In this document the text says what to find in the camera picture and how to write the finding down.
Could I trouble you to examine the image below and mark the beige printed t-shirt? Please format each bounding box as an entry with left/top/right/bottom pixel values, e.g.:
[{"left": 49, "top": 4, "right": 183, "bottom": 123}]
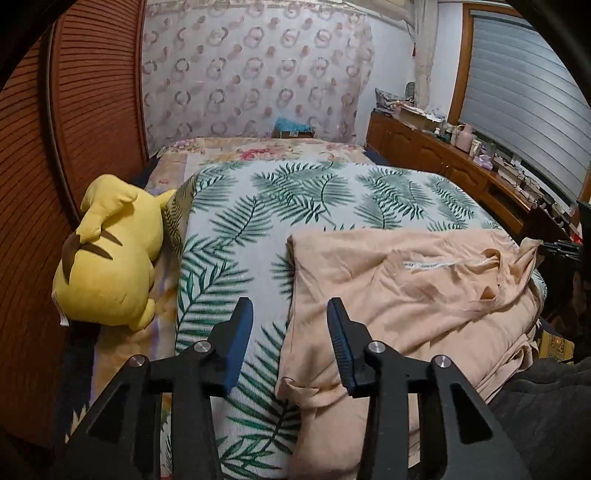
[{"left": 276, "top": 228, "right": 544, "bottom": 479}]

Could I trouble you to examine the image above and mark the yellow plush toy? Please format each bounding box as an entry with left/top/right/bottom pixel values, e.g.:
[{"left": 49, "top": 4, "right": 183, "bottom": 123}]
[{"left": 51, "top": 174, "right": 174, "bottom": 331}]

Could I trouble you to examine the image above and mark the wooden sideboard cabinet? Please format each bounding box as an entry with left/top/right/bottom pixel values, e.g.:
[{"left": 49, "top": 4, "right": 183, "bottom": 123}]
[{"left": 366, "top": 110, "right": 569, "bottom": 241}]

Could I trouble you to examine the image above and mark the palm leaf print blanket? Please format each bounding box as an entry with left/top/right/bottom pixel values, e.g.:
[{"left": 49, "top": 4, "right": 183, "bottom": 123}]
[{"left": 158, "top": 158, "right": 548, "bottom": 480}]

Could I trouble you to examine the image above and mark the purple small object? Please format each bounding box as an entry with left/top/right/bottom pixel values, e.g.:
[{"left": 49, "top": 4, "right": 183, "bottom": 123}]
[{"left": 474, "top": 154, "right": 494, "bottom": 171}]

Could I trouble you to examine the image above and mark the floral bed cover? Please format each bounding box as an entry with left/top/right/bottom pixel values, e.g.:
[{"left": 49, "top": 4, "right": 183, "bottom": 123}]
[{"left": 89, "top": 136, "right": 373, "bottom": 416}]

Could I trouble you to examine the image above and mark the cardboard box on sideboard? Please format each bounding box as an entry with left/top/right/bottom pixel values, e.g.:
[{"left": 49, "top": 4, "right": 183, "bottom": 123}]
[{"left": 399, "top": 105, "right": 443, "bottom": 132}]

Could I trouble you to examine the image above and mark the brown louvered wardrobe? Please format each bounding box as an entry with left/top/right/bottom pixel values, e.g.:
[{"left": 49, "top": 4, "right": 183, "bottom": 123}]
[{"left": 1, "top": 1, "right": 148, "bottom": 447}]

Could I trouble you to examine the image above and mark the grey window blind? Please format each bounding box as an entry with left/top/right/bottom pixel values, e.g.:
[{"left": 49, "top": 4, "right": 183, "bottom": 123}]
[{"left": 460, "top": 9, "right": 590, "bottom": 200}]

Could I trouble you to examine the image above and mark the blue item on box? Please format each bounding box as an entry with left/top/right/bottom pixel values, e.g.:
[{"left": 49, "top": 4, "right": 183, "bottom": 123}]
[{"left": 273, "top": 117, "right": 315, "bottom": 139}]

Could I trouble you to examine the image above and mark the circle pattern lace curtain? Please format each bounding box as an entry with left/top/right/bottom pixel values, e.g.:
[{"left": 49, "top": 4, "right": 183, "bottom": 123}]
[{"left": 141, "top": 1, "right": 375, "bottom": 152}]

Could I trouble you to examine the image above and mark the beige side curtain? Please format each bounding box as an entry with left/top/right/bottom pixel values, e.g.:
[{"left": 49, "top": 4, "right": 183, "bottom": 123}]
[{"left": 414, "top": 0, "right": 439, "bottom": 110}]

